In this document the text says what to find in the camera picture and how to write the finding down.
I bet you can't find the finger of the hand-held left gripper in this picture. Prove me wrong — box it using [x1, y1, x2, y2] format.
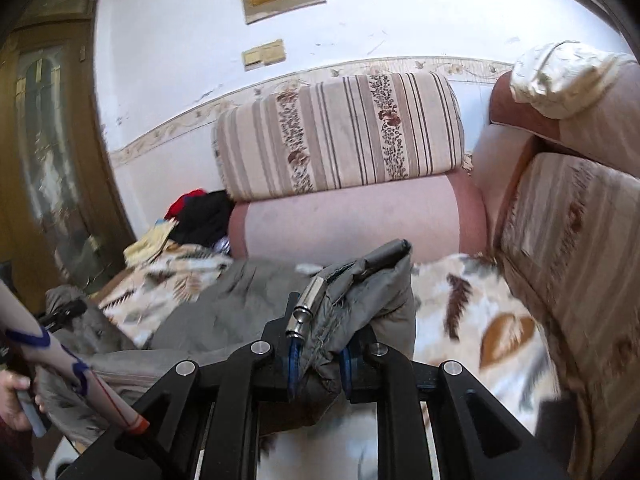
[39, 300, 88, 330]

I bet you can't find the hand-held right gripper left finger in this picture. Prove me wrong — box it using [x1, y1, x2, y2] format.
[65, 294, 307, 480]

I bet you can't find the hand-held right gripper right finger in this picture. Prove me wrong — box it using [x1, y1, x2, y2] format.
[337, 329, 571, 480]

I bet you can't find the olive green quilted jacket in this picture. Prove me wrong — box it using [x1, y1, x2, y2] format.
[35, 239, 418, 451]

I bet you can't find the black clothes pile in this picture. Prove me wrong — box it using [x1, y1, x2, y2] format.
[172, 191, 236, 250]

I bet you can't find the person's left hand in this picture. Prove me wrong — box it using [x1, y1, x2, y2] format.
[0, 369, 47, 432]

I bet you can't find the pale yellow floral cloth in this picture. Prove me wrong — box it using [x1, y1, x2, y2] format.
[124, 220, 177, 267]

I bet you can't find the leaf print blanket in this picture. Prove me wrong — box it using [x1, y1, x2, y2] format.
[97, 239, 561, 436]

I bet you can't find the pink sofa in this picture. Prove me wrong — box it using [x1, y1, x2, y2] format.
[227, 55, 640, 266]

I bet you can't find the red garment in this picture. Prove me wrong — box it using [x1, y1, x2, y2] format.
[164, 188, 209, 222]

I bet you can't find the wooden door with glass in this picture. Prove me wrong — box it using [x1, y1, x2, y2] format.
[0, 0, 138, 311]

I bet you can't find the striped floral sofa cushion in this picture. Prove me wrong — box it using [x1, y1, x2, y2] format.
[212, 71, 467, 202]
[499, 152, 640, 480]

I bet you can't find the cream crumpled cloth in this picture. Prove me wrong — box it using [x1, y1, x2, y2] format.
[510, 40, 637, 122]

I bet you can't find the small wall plaque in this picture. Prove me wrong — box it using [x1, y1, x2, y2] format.
[242, 39, 287, 72]

